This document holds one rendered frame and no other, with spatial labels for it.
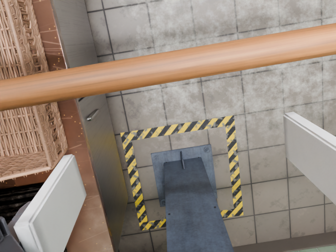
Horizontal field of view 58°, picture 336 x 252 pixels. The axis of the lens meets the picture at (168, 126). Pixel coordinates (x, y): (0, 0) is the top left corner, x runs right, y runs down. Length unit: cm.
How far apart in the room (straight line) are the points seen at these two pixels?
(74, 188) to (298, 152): 13
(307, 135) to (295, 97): 150
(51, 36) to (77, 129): 28
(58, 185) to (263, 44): 22
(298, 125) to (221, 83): 137
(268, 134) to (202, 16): 68
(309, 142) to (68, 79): 22
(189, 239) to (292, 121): 89
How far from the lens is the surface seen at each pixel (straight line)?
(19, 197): 103
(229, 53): 30
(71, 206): 18
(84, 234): 115
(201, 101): 154
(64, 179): 17
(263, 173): 174
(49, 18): 96
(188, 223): 111
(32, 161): 96
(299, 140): 18
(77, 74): 30
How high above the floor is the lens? 149
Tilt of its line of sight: 74 degrees down
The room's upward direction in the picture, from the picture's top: 174 degrees clockwise
